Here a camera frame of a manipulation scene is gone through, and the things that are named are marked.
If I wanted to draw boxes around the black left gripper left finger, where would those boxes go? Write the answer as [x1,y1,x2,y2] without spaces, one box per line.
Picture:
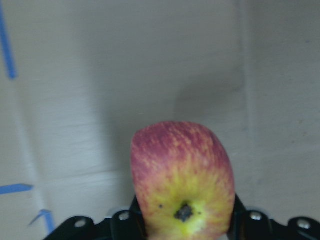
[45,197,147,240]

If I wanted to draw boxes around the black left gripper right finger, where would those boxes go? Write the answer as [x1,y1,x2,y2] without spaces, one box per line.
[227,195,320,240]

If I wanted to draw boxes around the yellow-red apple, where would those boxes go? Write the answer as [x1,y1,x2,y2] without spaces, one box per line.
[131,121,236,240]

